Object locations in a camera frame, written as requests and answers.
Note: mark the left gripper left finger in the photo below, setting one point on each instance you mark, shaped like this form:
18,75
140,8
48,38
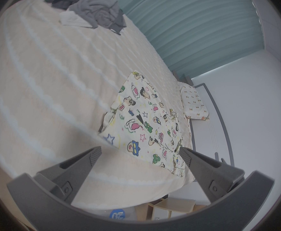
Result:
70,174

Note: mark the white printed pillow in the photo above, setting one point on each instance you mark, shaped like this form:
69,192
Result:
194,101

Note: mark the bed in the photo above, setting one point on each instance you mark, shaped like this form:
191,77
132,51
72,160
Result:
58,80

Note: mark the clear bottle with blue label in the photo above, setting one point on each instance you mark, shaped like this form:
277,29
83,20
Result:
118,214

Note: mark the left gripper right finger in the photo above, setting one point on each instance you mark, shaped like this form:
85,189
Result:
212,177

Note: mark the blue-green curtain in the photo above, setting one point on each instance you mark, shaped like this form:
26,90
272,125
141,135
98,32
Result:
203,28

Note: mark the white printed pyjama garment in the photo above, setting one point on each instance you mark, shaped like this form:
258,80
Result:
142,119

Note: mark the small wooden table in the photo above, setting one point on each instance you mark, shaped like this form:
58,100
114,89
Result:
169,207

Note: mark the pile of clothes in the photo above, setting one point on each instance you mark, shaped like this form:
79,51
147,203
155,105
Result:
94,8

